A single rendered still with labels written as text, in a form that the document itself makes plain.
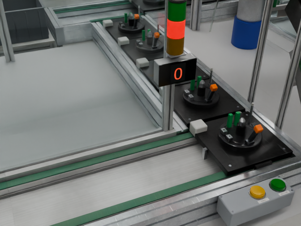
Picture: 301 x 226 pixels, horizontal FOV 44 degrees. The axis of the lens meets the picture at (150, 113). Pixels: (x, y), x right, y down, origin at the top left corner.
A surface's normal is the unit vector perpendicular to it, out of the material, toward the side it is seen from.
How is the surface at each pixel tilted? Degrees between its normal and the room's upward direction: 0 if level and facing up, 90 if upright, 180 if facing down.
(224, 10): 90
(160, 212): 0
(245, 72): 0
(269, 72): 0
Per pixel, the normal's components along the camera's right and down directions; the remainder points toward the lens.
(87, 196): 0.00, -0.82
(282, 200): 0.40, 0.53
